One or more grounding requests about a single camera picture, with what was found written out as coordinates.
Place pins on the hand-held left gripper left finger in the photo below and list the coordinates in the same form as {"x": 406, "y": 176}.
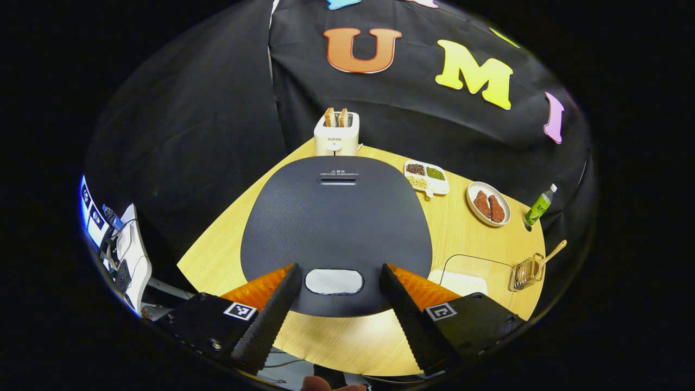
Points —
{"x": 269, "y": 326}

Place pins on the computer monitor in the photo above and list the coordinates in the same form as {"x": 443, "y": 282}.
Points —
{"x": 92, "y": 212}

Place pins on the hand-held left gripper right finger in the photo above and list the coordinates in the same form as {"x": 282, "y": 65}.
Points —
{"x": 412, "y": 326}

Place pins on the black and silver rice cooker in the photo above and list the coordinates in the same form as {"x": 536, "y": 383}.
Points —
{"x": 336, "y": 228}

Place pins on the toast slice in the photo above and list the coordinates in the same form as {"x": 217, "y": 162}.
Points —
{"x": 343, "y": 117}
{"x": 329, "y": 117}

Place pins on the black keyboard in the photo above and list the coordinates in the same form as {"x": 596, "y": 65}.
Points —
{"x": 122, "y": 276}

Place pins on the green tea bottle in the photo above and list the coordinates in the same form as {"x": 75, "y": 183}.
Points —
{"x": 539, "y": 208}

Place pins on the white side desk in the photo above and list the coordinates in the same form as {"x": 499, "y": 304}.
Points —
{"x": 136, "y": 255}

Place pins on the white toaster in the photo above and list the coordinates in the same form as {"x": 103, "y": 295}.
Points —
{"x": 336, "y": 144}

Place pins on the white divided bean plate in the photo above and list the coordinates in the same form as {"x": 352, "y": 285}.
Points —
{"x": 437, "y": 186}

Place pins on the black backdrop cloth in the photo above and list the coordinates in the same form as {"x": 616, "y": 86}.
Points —
{"x": 190, "y": 136}

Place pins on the brown meat piece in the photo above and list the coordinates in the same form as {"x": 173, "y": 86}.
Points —
{"x": 497, "y": 209}
{"x": 482, "y": 204}

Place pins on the white oval plate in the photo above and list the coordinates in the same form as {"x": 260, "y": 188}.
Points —
{"x": 472, "y": 193}

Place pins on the wooden spoon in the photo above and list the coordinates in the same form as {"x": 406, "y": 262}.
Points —
{"x": 551, "y": 255}

